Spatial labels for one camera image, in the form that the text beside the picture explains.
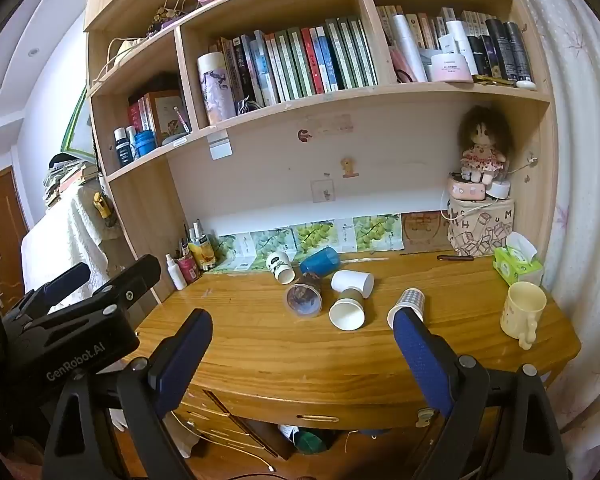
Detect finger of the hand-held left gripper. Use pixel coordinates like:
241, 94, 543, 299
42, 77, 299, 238
2, 262, 92, 319
44, 254, 162, 320

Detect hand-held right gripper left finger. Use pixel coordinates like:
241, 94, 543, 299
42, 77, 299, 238
40, 308, 214, 480

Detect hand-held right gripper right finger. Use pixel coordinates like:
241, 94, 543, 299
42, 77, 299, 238
393, 306, 573, 480

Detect checkered paper cup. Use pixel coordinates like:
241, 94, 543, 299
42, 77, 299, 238
386, 287, 426, 331

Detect brown paper cup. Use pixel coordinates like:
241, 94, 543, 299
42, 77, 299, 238
328, 287, 366, 332

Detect plain white paper cup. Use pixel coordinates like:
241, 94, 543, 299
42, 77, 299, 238
330, 270, 374, 299

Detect dark patterned paper cup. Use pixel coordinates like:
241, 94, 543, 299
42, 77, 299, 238
285, 272, 324, 319

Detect white cup with green print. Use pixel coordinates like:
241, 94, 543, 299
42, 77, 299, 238
266, 251, 296, 285

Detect blue plastic cup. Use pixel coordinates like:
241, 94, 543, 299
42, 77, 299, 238
300, 246, 341, 277

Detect white lace cloth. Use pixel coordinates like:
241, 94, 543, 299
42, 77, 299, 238
20, 180, 112, 306

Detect small white squeeze bottle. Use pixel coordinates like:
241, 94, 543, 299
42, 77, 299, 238
165, 253, 188, 291

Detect pink pen holder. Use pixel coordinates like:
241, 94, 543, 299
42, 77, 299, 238
176, 255, 201, 283

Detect orange label spray bottle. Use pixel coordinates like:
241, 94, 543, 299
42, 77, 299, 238
190, 220, 217, 272

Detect brown wooden door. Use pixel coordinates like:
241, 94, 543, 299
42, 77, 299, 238
0, 167, 35, 311

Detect stack of magazines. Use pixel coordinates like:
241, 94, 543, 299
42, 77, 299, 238
42, 152, 101, 207

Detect wooden desk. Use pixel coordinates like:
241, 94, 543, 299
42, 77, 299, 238
125, 250, 583, 480

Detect cream ceramic mug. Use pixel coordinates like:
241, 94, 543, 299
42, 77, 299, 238
500, 281, 548, 351

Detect wooden engraved board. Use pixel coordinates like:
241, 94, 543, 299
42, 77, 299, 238
402, 212, 451, 252

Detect dark glass bottle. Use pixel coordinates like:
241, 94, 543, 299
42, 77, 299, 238
113, 128, 137, 167

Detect green tissue box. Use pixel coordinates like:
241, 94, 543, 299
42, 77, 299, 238
491, 232, 545, 286

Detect blue plastic jar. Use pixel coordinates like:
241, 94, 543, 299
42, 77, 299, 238
134, 131, 158, 159

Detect cube printed storage box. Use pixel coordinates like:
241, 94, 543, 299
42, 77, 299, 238
446, 197, 516, 256

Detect green framed picture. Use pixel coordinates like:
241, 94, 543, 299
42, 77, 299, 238
60, 85, 97, 157

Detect row of grape printed packets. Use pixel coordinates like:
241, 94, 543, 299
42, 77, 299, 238
214, 214, 404, 262

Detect red illustrated book set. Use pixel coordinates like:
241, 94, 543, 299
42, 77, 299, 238
127, 90, 191, 137

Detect pink small box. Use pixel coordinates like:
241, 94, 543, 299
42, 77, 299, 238
447, 175, 486, 202

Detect floral printed thermos bottle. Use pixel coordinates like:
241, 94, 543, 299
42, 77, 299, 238
196, 51, 236, 127

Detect brown-haired doll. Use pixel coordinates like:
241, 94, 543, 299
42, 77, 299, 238
457, 105, 514, 184

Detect beige paper bag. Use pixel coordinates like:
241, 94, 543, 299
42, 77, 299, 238
91, 36, 148, 92

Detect white floral curtain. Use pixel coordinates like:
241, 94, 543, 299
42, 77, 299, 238
500, 0, 600, 461

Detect wooden bookshelf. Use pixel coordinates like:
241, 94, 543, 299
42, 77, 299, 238
82, 0, 554, 313

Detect dark floral gift bag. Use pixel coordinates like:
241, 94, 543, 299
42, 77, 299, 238
145, 0, 187, 39

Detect row of green and red books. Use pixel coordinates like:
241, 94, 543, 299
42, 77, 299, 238
219, 15, 380, 109

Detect pale pink cosmetic jar box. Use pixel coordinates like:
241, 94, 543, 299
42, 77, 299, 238
430, 52, 473, 83

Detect white cosmetic tube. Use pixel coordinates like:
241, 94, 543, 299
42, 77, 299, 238
391, 14, 429, 84

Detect white small box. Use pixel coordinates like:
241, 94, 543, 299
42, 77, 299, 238
438, 20, 468, 57

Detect row of pale and dark books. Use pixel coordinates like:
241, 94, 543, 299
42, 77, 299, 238
376, 5, 534, 84

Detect white charging cable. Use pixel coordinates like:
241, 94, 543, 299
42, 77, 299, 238
177, 412, 277, 473

